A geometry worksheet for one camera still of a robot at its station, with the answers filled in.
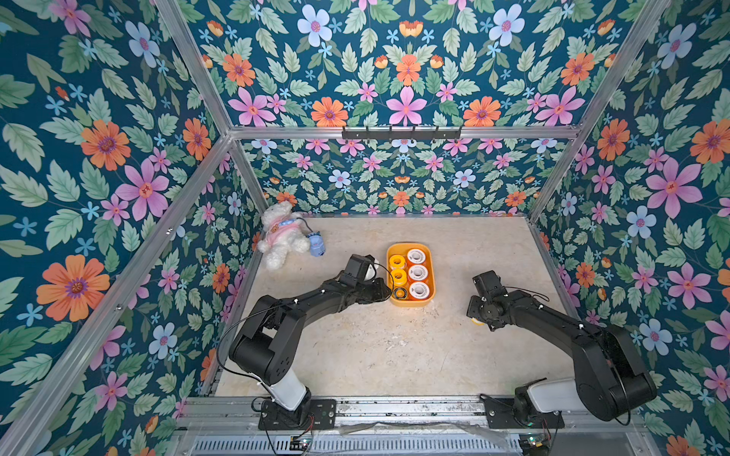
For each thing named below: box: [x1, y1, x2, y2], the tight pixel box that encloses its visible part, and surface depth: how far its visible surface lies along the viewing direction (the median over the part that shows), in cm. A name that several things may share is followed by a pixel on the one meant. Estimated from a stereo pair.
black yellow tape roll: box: [391, 286, 408, 302], surface depth 97 cm
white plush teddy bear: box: [257, 192, 310, 270], surface depth 107 cm
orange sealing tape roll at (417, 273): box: [408, 264, 429, 283], surface depth 98 cm
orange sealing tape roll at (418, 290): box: [408, 281, 431, 300], surface depth 95 cm
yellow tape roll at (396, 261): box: [388, 254, 406, 269], surface depth 103 cm
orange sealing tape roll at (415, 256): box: [406, 247, 426, 265], surface depth 103 cm
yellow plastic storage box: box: [385, 242, 437, 307], surface depth 98 cm
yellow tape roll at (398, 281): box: [390, 267, 408, 287], surface depth 98 cm
